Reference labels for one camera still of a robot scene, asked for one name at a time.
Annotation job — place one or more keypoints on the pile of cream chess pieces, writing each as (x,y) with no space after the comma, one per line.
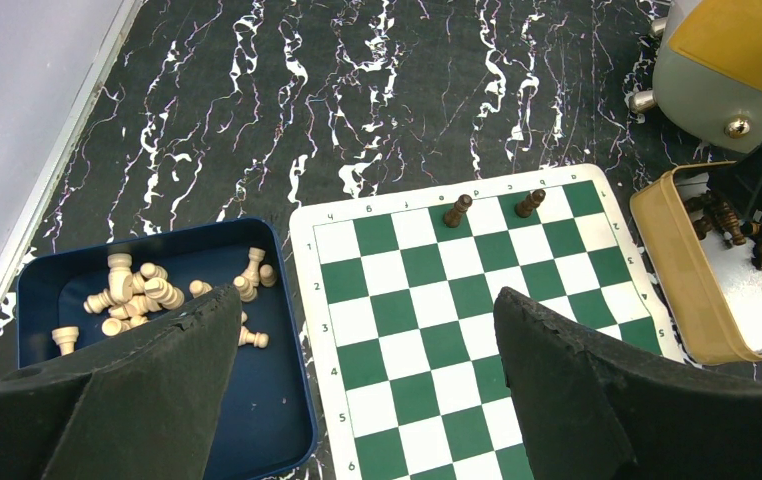
(130,296)

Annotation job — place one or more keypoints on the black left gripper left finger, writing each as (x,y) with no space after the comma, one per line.
(141,405)

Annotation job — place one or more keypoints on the blue tin tray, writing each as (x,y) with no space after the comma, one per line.
(266,421)

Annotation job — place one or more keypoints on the pile of brown chess pieces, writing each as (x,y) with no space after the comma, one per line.
(718,216)

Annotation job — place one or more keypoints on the green white chess board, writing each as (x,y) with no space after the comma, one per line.
(398,311)

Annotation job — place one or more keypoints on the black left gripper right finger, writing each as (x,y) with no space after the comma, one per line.
(590,406)

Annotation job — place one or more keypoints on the brown chess piece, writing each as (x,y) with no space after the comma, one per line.
(530,203)
(454,215)

